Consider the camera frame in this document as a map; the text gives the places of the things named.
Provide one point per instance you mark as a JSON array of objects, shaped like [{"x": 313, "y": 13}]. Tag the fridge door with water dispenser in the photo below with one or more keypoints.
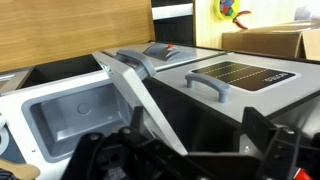
[{"x": 200, "y": 55}]

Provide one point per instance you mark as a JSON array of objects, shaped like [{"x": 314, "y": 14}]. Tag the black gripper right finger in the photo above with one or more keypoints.
[{"x": 276, "y": 150}]

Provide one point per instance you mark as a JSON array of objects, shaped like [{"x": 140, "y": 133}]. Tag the grey toy sink basin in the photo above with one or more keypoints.
[{"x": 66, "y": 123}]

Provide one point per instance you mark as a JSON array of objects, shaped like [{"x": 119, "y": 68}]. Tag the white toy refrigerator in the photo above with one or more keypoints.
[{"x": 283, "y": 96}]

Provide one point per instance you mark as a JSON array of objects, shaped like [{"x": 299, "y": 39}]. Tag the red pliers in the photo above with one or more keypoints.
[{"x": 240, "y": 21}]

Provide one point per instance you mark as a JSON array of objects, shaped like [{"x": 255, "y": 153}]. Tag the black white toy kitchen unit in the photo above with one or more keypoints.
[{"x": 13, "y": 100}]

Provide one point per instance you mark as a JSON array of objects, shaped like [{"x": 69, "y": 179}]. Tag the large cardboard box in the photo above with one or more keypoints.
[{"x": 266, "y": 43}]

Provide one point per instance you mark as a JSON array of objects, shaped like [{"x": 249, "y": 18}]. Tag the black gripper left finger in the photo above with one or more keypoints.
[{"x": 133, "y": 156}]

